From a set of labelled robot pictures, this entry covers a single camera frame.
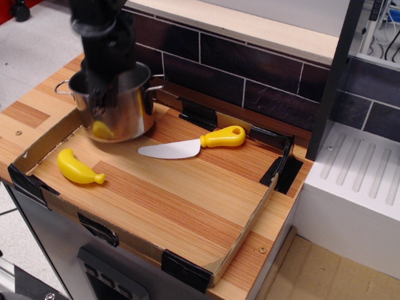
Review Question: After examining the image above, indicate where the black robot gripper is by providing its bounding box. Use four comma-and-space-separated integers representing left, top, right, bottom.
69, 0, 136, 117

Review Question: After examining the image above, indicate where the stainless steel pot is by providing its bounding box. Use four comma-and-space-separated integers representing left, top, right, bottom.
54, 62, 168, 143

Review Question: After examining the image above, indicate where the cardboard fence with black tape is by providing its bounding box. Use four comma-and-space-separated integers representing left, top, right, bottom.
1, 76, 311, 299

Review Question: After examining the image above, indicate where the yellow toy banana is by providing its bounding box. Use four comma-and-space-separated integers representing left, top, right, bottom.
57, 148, 106, 184

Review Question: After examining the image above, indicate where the black caster wheel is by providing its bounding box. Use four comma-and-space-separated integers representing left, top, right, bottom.
10, 0, 31, 23

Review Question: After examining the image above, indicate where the dark oven control panel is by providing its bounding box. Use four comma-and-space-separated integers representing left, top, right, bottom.
77, 247, 151, 300

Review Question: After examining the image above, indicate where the white drainboard sink unit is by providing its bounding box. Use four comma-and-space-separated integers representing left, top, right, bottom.
294, 123, 399, 278

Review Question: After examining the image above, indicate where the yellow handled toy knife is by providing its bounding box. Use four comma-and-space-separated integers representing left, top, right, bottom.
137, 126, 246, 159

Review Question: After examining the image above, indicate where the black vertical post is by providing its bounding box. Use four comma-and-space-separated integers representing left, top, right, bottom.
306, 0, 364, 161

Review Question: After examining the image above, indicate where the white cables bundle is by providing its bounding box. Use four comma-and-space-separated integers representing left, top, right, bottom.
359, 0, 400, 62

